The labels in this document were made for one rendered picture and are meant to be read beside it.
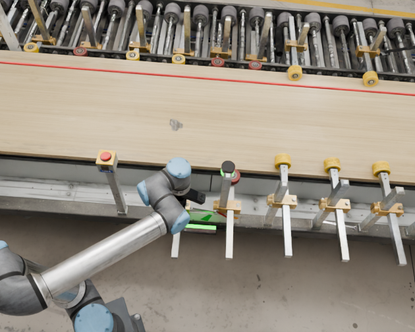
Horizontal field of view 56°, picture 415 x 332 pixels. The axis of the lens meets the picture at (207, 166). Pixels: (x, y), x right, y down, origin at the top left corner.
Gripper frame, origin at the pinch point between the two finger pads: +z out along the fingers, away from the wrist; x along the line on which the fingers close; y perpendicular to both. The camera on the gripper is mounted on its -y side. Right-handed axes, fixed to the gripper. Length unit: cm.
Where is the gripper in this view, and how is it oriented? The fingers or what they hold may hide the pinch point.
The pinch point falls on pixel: (184, 208)
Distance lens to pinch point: 178.1
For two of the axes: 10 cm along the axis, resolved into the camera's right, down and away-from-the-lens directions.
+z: -0.5, 5.3, 8.5
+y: -10.0, -0.8, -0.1
